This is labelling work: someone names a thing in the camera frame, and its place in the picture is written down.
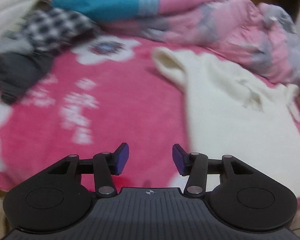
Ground blue striped pillow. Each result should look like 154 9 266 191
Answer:
51 0 161 22

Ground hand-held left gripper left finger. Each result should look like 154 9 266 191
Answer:
47 142 130 198

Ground white knit sweater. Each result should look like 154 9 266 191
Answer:
152 47 300 200

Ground plaid shirt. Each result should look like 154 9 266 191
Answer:
0 7 101 56

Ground pink floral blanket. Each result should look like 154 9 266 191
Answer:
0 35 300 205

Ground dark grey garment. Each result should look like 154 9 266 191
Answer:
0 52 53 105

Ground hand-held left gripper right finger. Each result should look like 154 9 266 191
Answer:
172 143 254 198

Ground pink grey quilt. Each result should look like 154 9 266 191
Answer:
100 0 300 85

